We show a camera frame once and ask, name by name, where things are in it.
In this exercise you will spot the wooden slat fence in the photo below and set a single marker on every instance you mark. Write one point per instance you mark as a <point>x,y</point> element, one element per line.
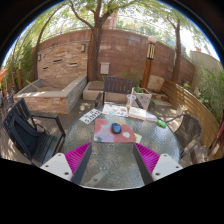
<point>196,110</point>

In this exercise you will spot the beige stone slab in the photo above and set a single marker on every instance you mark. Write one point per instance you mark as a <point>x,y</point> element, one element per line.
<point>156,83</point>

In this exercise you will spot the thin pale blue booklet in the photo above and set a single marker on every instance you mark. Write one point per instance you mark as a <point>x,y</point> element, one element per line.
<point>151,117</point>

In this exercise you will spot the yellow paper sheet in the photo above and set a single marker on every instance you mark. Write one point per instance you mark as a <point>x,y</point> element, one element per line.
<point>138,138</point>

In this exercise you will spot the white license plate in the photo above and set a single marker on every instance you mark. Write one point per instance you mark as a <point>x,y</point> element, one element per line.
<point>90,116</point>

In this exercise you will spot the colourful sticker sheet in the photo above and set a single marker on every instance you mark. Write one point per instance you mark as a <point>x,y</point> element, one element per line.
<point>114,109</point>

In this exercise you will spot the large forked tree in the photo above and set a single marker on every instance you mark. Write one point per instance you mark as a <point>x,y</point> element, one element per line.
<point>94,50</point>

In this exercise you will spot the wooden garden lamp post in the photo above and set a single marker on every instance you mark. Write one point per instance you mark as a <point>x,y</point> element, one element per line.
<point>148,63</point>

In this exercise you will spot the raised stone garden basin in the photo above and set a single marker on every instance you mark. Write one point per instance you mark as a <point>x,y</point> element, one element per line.
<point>50,98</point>

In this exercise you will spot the grey wall utility box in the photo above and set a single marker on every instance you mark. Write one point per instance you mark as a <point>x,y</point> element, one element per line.
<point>105,68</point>

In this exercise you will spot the pink patterned mouse pad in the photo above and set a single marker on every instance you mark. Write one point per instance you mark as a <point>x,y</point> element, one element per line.
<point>103,133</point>

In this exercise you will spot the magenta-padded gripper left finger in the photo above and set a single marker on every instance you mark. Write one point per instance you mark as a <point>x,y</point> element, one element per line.
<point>77,159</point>

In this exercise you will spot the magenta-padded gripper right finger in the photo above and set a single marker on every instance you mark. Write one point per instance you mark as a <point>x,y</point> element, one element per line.
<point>149,159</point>

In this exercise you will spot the open white book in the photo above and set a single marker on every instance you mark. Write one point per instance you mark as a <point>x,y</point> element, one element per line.
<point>137,113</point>

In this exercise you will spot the dark slatted wooden bench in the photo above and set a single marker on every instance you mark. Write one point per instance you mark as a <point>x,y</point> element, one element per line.
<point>116,85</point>

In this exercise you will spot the dark wall lamp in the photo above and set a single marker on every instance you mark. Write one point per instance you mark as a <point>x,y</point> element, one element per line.
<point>39,57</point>
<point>83,47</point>

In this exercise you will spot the stone planter box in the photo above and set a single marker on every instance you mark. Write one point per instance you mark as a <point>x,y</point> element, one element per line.
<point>144,98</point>

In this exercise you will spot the slim leaning tree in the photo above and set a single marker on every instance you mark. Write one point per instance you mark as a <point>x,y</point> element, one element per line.
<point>177,53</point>

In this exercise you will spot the black folding chair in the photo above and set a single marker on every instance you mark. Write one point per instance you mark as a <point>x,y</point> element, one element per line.
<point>26,136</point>

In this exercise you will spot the blue computer mouse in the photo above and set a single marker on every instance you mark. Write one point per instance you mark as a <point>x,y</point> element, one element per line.
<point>116,128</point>

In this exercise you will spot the green packet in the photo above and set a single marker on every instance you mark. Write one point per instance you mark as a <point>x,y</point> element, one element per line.
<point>162,124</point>

